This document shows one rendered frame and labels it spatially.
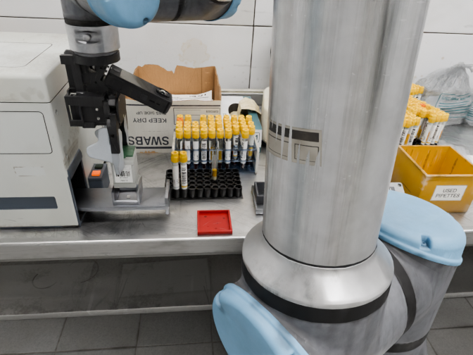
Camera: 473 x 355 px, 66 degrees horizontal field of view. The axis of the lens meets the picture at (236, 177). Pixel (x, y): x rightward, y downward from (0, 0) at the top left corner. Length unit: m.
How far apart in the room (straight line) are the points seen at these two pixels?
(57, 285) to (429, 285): 1.33
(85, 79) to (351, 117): 0.51
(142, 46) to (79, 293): 0.88
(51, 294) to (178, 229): 0.85
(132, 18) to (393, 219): 0.36
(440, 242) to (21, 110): 0.59
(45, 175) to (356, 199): 0.58
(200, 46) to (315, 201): 1.05
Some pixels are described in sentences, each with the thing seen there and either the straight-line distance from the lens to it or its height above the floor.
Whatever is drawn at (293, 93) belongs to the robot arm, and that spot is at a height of 1.29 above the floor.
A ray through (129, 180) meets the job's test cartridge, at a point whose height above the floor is 0.97.
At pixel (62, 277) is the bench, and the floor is 0.27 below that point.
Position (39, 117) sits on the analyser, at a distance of 0.66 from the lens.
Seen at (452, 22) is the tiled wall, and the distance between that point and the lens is 1.48.
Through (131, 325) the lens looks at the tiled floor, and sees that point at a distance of 1.69.
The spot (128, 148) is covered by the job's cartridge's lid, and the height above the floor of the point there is 1.02.
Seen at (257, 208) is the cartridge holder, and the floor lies 0.89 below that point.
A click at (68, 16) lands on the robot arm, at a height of 1.25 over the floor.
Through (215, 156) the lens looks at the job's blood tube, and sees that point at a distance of 0.80.
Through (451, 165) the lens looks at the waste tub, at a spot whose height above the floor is 0.94.
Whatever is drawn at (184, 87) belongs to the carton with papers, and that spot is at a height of 0.96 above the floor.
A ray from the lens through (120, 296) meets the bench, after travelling 1.43.
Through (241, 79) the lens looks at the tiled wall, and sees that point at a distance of 1.28.
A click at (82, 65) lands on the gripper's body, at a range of 0.65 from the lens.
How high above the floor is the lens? 1.36
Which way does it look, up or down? 33 degrees down
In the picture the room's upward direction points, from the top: 4 degrees clockwise
